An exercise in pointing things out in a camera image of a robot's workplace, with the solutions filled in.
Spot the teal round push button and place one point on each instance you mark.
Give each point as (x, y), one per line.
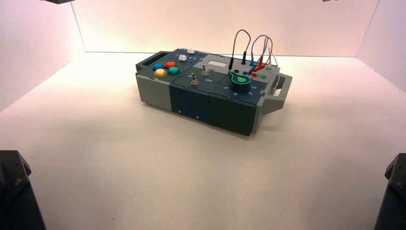
(173, 70)

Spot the orange round push button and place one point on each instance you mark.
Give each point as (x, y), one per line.
(171, 64)

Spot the blue round push button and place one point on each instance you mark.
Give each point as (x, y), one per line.
(158, 67)

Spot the yellow round push button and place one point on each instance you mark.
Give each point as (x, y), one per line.
(160, 73)

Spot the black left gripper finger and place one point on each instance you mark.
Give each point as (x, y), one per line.
(58, 1)

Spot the white slider cap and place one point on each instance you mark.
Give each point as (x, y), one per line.
(182, 57)
(190, 50)

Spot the small grey display screen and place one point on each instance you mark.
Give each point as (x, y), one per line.
(217, 63)

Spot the metal toggle switch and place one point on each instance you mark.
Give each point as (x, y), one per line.
(205, 71)
(194, 81)

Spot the grey and blue control box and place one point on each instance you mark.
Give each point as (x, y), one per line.
(190, 101)

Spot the green pointer knob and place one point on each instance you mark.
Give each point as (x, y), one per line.
(240, 83)

